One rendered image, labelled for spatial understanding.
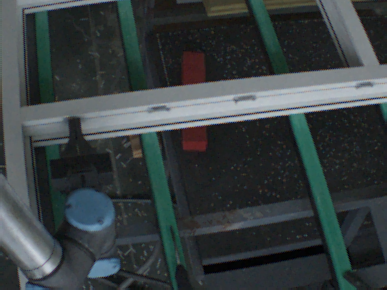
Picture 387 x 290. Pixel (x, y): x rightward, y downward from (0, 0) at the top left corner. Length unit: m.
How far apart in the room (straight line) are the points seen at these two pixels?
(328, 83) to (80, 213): 0.70
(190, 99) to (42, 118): 0.33
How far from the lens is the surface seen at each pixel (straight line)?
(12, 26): 1.84
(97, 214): 1.33
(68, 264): 1.29
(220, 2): 2.30
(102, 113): 1.66
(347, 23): 1.90
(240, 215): 1.66
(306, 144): 1.73
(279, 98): 1.75
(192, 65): 2.13
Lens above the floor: 2.27
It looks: 55 degrees down
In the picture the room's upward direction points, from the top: 8 degrees clockwise
